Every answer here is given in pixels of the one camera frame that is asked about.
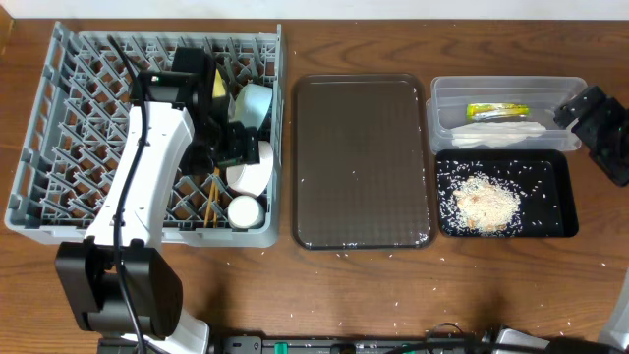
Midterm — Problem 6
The light blue bowl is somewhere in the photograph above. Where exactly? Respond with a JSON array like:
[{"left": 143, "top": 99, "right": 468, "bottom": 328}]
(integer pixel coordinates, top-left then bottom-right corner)
[{"left": 231, "top": 84, "right": 273, "bottom": 129}]

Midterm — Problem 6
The black waste tray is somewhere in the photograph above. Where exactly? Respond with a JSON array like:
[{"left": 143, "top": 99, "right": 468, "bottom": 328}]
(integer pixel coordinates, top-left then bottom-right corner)
[{"left": 435, "top": 149, "right": 579, "bottom": 238}]

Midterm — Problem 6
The white pink shallow bowl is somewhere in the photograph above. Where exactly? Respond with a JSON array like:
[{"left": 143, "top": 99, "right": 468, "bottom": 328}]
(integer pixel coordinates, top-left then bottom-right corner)
[{"left": 226, "top": 141, "right": 274, "bottom": 198}]

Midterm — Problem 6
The pile of rice scraps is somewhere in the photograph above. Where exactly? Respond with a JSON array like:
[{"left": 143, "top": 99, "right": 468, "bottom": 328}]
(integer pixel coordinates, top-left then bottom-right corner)
[{"left": 436, "top": 159, "right": 542, "bottom": 238}]

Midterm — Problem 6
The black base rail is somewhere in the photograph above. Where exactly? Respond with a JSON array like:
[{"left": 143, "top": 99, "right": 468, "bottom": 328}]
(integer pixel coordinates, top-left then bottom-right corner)
[{"left": 201, "top": 336, "right": 598, "bottom": 354}]

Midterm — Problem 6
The brown serving tray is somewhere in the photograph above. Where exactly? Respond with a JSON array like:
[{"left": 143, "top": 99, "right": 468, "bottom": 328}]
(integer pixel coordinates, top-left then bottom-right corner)
[{"left": 291, "top": 73, "right": 438, "bottom": 251}]

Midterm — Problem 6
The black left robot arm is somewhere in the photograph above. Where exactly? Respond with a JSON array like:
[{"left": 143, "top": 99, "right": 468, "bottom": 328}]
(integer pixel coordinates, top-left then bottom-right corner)
[{"left": 55, "top": 47, "right": 259, "bottom": 353}]

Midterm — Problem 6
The white crumpled napkin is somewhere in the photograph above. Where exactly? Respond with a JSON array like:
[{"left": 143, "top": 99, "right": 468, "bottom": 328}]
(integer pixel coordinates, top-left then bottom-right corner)
[{"left": 451, "top": 121, "right": 546, "bottom": 148}]

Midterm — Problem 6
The clear plastic waste bin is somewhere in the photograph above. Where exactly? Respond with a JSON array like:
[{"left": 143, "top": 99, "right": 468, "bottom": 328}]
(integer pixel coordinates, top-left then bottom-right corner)
[{"left": 427, "top": 76, "right": 587, "bottom": 153}]

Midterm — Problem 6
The yellow round plate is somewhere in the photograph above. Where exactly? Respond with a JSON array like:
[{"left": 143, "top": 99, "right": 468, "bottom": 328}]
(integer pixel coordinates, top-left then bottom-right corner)
[{"left": 211, "top": 70, "right": 230, "bottom": 112}]

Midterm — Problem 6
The grey plastic dish rack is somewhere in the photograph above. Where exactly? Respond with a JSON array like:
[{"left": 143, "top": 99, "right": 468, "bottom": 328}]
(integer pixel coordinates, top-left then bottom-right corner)
[{"left": 4, "top": 24, "right": 286, "bottom": 248}]

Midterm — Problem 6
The small white cup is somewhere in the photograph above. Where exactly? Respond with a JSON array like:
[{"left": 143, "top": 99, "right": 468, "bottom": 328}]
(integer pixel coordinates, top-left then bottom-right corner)
[{"left": 227, "top": 196, "right": 264, "bottom": 230}]

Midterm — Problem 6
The green yellow snack wrapper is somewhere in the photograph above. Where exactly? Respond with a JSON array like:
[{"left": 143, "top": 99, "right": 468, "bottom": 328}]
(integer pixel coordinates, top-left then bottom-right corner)
[{"left": 466, "top": 102, "right": 530, "bottom": 122}]

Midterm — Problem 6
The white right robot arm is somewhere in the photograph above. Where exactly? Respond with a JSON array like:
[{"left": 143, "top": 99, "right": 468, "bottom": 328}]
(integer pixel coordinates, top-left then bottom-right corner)
[{"left": 554, "top": 86, "right": 628, "bottom": 353}]

